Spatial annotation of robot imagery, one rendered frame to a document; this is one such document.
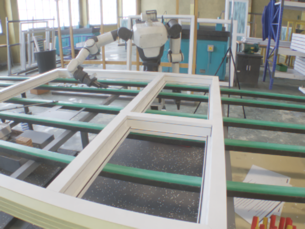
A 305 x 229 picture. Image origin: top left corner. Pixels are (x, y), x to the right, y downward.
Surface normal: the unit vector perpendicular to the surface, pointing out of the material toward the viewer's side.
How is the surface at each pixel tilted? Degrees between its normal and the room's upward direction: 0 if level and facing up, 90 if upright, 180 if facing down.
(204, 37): 90
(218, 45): 90
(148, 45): 107
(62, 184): 0
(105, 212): 0
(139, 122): 90
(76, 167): 0
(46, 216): 90
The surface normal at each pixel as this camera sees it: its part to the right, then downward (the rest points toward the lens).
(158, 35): 0.15, 0.64
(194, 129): -0.25, 0.38
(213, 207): 0.00, -0.92
